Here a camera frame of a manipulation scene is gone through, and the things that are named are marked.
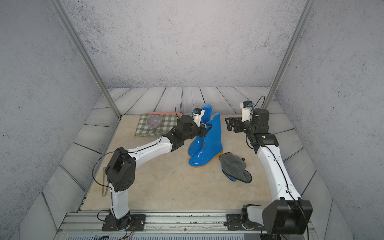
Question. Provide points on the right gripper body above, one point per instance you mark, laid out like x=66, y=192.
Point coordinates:
x=241, y=127

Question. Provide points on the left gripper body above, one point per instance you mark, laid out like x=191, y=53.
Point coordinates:
x=193, y=132

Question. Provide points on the blue rubber boot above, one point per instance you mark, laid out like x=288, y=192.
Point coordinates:
x=197, y=144
x=203, y=150

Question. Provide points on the grey blue cleaning cloth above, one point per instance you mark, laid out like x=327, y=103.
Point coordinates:
x=234, y=168

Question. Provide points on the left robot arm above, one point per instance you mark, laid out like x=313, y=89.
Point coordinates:
x=121, y=169

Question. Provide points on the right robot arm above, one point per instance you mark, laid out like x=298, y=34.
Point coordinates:
x=288, y=213

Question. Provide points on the green checkered cloth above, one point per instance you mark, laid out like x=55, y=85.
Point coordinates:
x=142, y=130

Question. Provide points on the pink tray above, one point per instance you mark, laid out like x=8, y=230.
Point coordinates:
x=166, y=113

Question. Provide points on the purple bowl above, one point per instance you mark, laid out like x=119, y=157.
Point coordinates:
x=154, y=121

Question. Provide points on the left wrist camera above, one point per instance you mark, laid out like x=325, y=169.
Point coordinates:
x=197, y=115

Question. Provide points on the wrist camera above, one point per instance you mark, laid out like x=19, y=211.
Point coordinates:
x=197, y=115
x=246, y=107

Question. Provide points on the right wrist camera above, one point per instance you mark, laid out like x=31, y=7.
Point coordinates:
x=246, y=107

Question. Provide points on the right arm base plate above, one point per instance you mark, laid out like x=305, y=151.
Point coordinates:
x=235, y=222

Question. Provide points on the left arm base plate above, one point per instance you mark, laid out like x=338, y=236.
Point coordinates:
x=127, y=223

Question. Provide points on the right aluminium frame post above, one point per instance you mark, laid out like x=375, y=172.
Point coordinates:
x=308, y=7

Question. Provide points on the aluminium frame post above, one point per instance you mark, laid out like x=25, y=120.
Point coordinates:
x=72, y=33
x=308, y=7

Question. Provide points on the left aluminium frame post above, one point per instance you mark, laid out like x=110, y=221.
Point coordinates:
x=72, y=33

